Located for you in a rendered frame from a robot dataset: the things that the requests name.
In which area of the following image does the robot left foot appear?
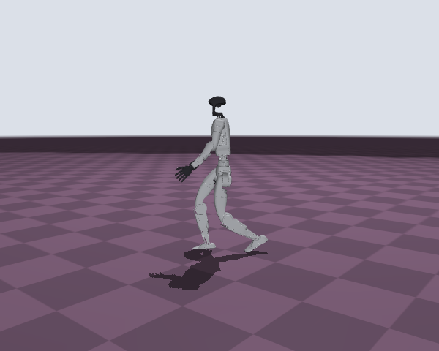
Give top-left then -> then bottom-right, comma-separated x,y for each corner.
244,235 -> 268,252

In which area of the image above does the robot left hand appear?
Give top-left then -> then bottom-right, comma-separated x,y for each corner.
175,161 -> 199,182

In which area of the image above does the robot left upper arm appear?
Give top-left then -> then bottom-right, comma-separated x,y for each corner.
210,119 -> 225,151

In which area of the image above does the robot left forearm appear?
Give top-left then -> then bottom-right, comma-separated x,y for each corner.
191,142 -> 214,168

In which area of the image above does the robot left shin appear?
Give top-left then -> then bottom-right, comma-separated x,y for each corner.
221,215 -> 260,241

